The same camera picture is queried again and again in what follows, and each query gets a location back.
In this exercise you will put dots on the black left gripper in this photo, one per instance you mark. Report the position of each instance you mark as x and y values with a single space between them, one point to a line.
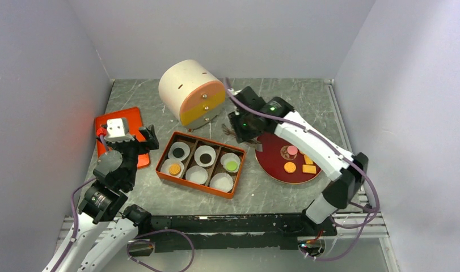
151 141

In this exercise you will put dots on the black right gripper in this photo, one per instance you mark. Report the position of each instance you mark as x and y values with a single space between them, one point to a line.
235 118

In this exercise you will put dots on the orange tin lid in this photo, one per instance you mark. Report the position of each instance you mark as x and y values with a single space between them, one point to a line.
133 115

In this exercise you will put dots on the green round cookie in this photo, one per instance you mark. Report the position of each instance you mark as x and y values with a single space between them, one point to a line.
232 166

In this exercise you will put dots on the orange round cookie front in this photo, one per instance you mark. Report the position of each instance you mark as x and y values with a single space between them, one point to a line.
174 169

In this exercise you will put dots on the orange round cookie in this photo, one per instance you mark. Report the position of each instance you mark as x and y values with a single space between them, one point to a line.
290 167
174 169

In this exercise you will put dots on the pink round cookie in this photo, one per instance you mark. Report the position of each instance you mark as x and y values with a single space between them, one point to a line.
292 150

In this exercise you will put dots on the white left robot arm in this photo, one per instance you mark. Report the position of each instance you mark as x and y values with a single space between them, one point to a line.
114 176

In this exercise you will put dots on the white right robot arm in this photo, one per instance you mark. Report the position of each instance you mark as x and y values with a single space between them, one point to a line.
345 170

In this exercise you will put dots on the white paper cup back right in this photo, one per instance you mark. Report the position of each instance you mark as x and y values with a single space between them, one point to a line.
229 156

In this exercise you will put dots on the white paper cup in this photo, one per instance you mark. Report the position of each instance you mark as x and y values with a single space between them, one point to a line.
222 182
167 163
183 145
197 175
229 156
204 149

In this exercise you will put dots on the white paper cup back left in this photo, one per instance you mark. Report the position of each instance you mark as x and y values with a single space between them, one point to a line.
183 145

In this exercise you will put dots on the white paper cup front left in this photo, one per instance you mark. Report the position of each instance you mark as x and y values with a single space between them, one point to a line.
167 163

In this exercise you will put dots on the orange cookie tin box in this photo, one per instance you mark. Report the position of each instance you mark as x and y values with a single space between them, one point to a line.
194 142

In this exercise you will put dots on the white paper cup back middle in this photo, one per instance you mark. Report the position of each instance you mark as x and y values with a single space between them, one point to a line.
204 149

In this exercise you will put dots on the gold coin emblem cookie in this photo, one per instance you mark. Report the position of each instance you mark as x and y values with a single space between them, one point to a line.
285 155

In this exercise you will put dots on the red round plate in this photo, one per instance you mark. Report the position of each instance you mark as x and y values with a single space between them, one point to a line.
272 162

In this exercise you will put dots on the white paper cup front right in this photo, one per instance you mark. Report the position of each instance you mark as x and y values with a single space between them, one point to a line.
222 182

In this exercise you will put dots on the white round drawer cabinet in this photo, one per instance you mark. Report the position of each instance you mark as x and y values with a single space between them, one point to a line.
193 94

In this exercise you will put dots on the white paper cup front middle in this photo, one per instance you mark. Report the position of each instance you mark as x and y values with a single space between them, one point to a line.
197 175

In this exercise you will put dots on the orange square cookie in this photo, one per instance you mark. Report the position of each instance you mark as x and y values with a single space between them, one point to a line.
308 161

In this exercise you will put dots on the orange rectangular cookie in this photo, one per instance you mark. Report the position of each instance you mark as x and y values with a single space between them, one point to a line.
309 169

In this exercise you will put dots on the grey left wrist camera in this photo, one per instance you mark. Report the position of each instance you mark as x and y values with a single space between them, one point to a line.
118 130

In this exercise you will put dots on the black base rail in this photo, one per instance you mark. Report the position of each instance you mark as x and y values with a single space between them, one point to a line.
285 231

